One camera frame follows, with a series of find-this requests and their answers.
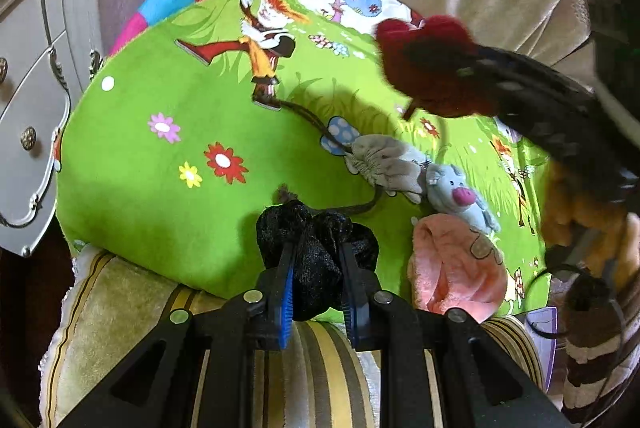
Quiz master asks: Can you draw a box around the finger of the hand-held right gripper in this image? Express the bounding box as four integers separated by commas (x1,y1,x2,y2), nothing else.
452,45,571,114

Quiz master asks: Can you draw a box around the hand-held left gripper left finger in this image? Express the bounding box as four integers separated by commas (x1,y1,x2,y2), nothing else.
57,240,296,428

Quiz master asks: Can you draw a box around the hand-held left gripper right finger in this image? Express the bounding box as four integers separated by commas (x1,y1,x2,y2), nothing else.
340,240,571,428

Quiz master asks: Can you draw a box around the black velvet pouch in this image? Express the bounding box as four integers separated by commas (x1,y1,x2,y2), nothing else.
256,200,380,321

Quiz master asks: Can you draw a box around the red fluffy cloth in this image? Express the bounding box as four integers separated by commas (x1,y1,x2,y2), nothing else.
375,14,501,119

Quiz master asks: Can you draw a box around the person's right forearm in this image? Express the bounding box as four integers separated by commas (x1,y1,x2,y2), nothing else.
560,268,640,424

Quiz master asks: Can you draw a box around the person's right hand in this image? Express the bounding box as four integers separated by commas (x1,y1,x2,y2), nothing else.
542,163,640,289

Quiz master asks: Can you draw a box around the pink fluffy cloth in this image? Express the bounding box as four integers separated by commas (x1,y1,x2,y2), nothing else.
407,213,508,321

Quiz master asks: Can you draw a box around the grey plush pig toy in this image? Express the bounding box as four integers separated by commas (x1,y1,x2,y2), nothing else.
425,163,502,235

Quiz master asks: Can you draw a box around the beige striped sofa cushion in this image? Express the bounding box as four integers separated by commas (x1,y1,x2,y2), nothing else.
40,243,546,428

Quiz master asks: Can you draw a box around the green cartoon printed blanket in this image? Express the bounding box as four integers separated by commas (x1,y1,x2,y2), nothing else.
55,0,556,314

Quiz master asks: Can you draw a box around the purple box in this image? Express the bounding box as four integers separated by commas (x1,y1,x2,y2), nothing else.
522,305,558,394

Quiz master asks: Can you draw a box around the white carved dresser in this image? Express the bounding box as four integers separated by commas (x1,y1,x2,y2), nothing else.
0,0,118,259

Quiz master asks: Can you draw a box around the grey drawstring pouch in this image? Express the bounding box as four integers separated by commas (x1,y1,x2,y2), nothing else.
277,98,431,216

